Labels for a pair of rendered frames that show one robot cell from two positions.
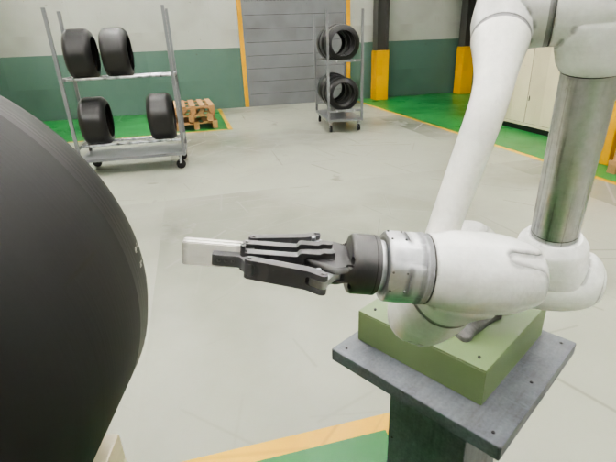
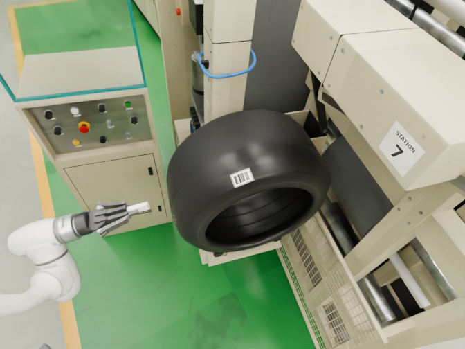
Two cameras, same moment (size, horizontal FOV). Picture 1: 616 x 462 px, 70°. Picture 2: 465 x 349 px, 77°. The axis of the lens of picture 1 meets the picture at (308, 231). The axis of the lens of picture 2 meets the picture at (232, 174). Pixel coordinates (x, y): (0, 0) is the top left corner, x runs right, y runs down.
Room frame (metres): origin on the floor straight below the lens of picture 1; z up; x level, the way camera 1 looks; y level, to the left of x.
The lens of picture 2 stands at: (1.04, 0.24, 2.12)
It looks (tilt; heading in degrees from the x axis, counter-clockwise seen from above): 52 degrees down; 160
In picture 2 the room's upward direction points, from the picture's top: 7 degrees clockwise
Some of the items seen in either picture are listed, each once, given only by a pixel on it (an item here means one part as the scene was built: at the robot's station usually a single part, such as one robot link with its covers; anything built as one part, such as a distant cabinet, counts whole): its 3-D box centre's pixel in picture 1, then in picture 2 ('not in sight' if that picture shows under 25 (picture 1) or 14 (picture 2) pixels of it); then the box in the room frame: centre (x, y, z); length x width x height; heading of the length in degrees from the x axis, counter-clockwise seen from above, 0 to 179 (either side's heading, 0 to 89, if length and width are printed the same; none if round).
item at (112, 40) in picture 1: (125, 93); not in sight; (5.85, 2.24, 0.96); 1.30 x 0.62 x 1.92; 102
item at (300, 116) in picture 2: not in sight; (297, 146); (0.15, 0.89, 1.05); 0.20 x 0.15 x 0.30; 2
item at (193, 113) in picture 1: (193, 114); not in sight; (9.15, 2.21, 0.22); 1.27 x 0.90 x 0.43; 14
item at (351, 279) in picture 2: not in sight; (304, 260); (0.60, 0.86, 0.65); 0.90 x 0.02 x 0.70; 2
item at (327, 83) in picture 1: (337, 71); not in sight; (8.40, -0.64, 0.96); 1.30 x 0.62 x 1.93; 8
